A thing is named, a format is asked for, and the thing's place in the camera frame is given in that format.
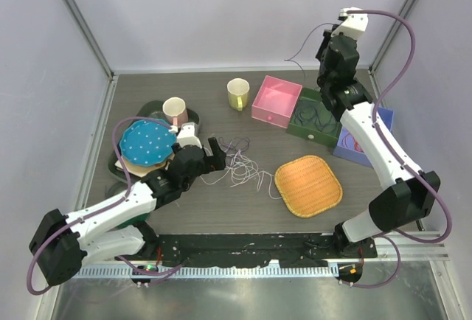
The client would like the white cable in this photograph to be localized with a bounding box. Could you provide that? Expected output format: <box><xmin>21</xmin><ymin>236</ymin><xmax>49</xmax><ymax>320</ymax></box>
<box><xmin>201</xmin><ymin>148</ymin><xmax>283</xmax><ymax>200</ymax></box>

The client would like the purple cable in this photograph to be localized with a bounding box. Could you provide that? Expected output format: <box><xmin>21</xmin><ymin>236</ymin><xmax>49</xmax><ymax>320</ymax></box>
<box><xmin>221</xmin><ymin>21</ymin><xmax>342</xmax><ymax>155</ymax></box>

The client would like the orange cable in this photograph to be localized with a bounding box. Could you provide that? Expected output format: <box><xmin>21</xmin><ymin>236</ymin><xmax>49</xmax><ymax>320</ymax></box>
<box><xmin>346</xmin><ymin>131</ymin><xmax>364</xmax><ymax>155</ymax></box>

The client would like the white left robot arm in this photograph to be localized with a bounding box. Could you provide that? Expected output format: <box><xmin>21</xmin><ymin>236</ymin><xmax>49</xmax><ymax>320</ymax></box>
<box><xmin>27</xmin><ymin>137</ymin><xmax>226</xmax><ymax>288</ymax></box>

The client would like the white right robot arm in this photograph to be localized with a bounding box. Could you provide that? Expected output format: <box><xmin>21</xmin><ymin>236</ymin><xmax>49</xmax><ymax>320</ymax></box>
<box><xmin>316</xmin><ymin>19</ymin><xmax>440</xmax><ymax>257</ymax></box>

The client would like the blue polka dot plate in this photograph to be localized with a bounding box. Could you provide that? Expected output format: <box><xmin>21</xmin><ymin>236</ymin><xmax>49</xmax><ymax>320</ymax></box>
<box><xmin>119</xmin><ymin>119</ymin><xmax>176</xmax><ymax>167</ymax></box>

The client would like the cream wooden board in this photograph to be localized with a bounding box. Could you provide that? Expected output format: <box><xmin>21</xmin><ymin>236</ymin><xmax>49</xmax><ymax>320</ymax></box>
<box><xmin>122</xmin><ymin>158</ymin><xmax>170</xmax><ymax>178</ymax></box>

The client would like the pink mug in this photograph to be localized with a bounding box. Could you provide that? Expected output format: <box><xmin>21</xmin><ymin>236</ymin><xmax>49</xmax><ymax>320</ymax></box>
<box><xmin>162</xmin><ymin>97</ymin><xmax>188</xmax><ymax>128</ymax></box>

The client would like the green drawer box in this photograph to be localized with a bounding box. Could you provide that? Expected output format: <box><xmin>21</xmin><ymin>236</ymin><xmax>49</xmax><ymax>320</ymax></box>
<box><xmin>285</xmin><ymin>87</ymin><xmax>341</xmax><ymax>148</ymax></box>

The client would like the dark green tray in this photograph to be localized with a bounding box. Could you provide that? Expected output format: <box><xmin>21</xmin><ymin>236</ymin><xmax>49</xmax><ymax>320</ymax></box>
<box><xmin>107</xmin><ymin>100</ymin><xmax>201</xmax><ymax>184</ymax></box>

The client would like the pink drawer box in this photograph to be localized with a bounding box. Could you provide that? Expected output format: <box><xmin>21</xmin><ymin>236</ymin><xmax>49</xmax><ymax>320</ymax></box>
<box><xmin>251</xmin><ymin>75</ymin><xmax>302</xmax><ymax>128</ymax></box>

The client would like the green tape roll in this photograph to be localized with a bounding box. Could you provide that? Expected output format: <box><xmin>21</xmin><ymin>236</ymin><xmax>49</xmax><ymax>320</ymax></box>
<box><xmin>117</xmin><ymin>213</ymin><xmax>150</xmax><ymax>229</ymax></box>

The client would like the yellow mug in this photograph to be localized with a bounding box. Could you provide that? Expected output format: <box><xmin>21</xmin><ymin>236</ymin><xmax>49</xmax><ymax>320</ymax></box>
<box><xmin>226</xmin><ymin>78</ymin><xmax>250</xmax><ymax>111</ymax></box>

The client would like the blue drawer box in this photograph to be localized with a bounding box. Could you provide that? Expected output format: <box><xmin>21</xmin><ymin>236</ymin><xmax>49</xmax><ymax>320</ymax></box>
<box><xmin>333</xmin><ymin>107</ymin><xmax>395</xmax><ymax>167</ymax></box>

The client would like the orange woven basket tray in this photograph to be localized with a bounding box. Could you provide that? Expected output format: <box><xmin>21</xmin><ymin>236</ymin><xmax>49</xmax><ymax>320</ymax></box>
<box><xmin>274</xmin><ymin>155</ymin><xmax>343</xmax><ymax>218</ymax></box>

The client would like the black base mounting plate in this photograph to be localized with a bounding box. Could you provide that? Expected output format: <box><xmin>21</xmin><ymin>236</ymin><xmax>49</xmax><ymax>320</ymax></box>
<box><xmin>124</xmin><ymin>233</ymin><xmax>378</xmax><ymax>268</ymax></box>

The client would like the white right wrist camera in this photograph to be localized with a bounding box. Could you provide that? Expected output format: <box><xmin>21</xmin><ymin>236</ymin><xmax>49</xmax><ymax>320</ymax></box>
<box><xmin>333</xmin><ymin>7</ymin><xmax>369</xmax><ymax>41</ymax></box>

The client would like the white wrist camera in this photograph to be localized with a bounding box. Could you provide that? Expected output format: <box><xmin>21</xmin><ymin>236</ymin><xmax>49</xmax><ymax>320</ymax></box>
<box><xmin>333</xmin><ymin>7</ymin><xmax>369</xmax><ymax>41</ymax></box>
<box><xmin>169</xmin><ymin>122</ymin><xmax>203</xmax><ymax>148</ymax></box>

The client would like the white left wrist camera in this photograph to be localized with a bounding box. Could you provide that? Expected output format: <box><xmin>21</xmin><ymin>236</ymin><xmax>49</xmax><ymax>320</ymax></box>
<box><xmin>169</xmin><ymin>122</ymin><xmax>203</xmax><ymax>148</ymax></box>

